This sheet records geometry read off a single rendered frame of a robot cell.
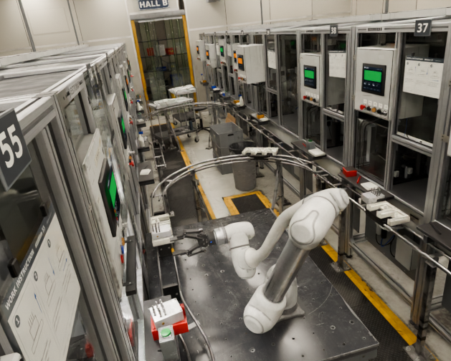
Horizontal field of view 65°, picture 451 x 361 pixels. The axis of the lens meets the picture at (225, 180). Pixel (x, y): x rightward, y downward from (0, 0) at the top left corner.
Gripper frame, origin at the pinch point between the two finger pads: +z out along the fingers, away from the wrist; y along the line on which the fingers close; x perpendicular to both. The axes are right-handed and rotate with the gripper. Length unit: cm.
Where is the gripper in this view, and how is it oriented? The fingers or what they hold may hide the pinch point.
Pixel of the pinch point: (176, 246)
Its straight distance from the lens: 188.6
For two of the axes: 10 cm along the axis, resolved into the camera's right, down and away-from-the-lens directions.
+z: -9.7, 1.9, -1.7
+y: -1.1, -9.1, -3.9
